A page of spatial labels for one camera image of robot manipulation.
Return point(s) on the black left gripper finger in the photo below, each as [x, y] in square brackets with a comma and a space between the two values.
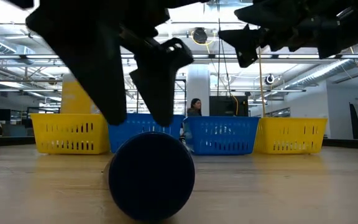
[160, 81]
[95, 68]

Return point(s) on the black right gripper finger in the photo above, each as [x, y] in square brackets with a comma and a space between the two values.
[245, 43]
[269, 14]

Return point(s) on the dark blue cylindrical bottle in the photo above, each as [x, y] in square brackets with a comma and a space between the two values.
[151, 177]

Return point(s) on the white building column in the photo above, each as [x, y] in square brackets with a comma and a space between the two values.
[197, 81]

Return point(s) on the yellow bottle with white cap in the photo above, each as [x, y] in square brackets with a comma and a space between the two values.
[70, 99]

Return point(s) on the person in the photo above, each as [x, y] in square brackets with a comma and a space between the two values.
[194, 109]

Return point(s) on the blue plastic basket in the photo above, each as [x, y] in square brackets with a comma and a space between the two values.
[135, 127]
[222, 137]

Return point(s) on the black cabinet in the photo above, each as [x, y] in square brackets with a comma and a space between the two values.
[225, 105]

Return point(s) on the yellow plastic basket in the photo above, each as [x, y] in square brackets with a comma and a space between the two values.
[291, 135]
[67, 133]

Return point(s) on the black leaning panel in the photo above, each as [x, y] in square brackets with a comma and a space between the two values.
[355, 124]

